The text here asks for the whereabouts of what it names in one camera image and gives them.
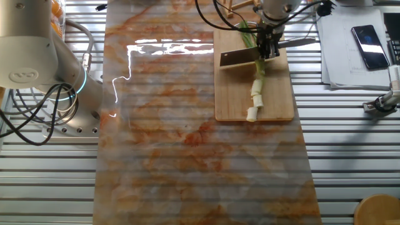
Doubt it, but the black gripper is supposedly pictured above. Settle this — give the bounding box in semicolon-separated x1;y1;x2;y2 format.
256;24;284;60

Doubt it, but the steel kitchen cleaver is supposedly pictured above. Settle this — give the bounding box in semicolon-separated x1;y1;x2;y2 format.
219;36;318;68

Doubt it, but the green scallion stalk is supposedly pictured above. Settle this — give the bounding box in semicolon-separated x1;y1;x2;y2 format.
239;21;259;49

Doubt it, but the short pale green scallion piece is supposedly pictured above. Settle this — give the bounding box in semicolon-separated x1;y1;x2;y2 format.
254;58;266;80

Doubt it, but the short white scallion piece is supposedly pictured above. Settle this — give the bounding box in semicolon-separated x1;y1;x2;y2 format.
252;94;264;109
251;78;264;97
246;106;259;123

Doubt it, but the wooden knife rack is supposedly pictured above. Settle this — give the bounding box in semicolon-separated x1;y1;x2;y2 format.
222;0;260;19

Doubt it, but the wooden cutting board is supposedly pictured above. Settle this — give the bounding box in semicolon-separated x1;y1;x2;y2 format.
213;26;295;122

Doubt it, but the white paper stack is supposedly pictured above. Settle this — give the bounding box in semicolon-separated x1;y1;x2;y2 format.
314;3;395;91

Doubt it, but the black smartphone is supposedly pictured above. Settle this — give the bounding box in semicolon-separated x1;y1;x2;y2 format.
351;24;391;71

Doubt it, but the black keyboard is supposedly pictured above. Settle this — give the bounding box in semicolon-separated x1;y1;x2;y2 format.
382;12;400;66

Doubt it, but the metal clamp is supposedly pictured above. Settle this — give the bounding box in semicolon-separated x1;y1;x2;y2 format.
362;64;400;119

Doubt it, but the orange marble pattern mat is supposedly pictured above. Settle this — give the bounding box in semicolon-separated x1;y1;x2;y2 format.
92;0;323;225

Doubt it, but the round wooden disc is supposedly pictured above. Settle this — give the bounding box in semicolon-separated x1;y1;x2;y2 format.
353;194;400;225

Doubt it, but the round orange fruit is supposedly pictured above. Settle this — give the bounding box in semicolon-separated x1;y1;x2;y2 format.
51;21;65;38
51;0;63;18

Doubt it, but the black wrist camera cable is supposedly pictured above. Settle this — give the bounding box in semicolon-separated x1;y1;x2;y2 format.
194;0;324;40

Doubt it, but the grey robot hose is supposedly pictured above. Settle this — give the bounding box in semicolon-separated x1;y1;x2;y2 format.
64;19;94;73

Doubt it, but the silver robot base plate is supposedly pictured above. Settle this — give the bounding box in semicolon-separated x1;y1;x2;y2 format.
42;99;103;143

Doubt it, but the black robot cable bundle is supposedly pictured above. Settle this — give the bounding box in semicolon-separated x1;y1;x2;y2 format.
0;81;79;147

